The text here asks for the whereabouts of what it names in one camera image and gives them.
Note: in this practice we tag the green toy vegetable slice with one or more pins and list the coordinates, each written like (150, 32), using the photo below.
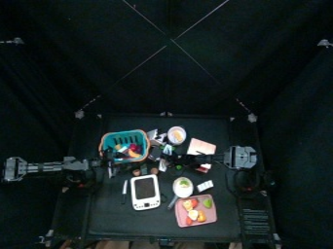
(185, 183)

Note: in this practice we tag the small yellow toy piece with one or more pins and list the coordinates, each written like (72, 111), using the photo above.
(118, 147)

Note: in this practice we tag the small white striped box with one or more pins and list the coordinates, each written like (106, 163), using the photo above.
(205, 185)

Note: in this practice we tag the white and green detergent bottle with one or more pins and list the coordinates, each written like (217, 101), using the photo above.
(167, 149)

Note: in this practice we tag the white and red toy stick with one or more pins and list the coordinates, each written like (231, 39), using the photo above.
(123, 149)

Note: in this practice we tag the red toy strawberry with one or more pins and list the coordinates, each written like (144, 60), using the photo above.
(194, 202)

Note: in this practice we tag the pink plastic tray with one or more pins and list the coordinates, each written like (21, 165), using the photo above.
(207, 217)

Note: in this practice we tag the small red toy fruit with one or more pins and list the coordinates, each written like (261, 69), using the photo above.
(189, 221)

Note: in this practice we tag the pink box with red edge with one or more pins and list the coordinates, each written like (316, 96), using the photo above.
(201, 146)

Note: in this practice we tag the teal basket with orange rim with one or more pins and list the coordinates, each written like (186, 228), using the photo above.
(108, 139)

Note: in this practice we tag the grey metal frame bracket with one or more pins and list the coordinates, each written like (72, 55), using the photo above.
(164, 113)
(15, 41)
(324, 42)
(251, 117)
(79, 113)

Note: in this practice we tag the orange toy fruit piece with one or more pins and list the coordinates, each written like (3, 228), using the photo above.
(202, 216)

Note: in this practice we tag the yellow toy fruit half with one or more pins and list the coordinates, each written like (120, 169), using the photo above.
(187, 204)

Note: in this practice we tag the white bowl with yellow food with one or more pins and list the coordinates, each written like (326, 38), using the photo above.
(177, 135)

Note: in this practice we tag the brown toy nut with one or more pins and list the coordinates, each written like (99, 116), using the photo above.
(154, 170)
(136, 172)

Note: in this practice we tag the green toy lime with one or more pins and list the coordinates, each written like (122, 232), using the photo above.
(207, 203)

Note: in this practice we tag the white toy frying pan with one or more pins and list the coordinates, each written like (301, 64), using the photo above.
(182, 189)

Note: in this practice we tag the white grey toy carton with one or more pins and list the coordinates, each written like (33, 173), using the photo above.
(155, 136)

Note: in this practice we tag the white toy fruit half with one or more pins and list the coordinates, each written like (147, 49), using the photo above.
(193, 214)

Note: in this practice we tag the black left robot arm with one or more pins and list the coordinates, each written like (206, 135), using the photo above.
(47, 166)

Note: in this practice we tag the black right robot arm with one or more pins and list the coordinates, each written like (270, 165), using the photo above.
(241, 157)

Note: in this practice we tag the black plate with white text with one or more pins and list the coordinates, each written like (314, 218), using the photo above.
(255, 220)

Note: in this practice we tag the purple red toy fruit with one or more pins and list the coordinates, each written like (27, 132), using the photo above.
(134, 147)

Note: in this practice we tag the white toy tablet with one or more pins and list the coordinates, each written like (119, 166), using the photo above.
(144, 192)

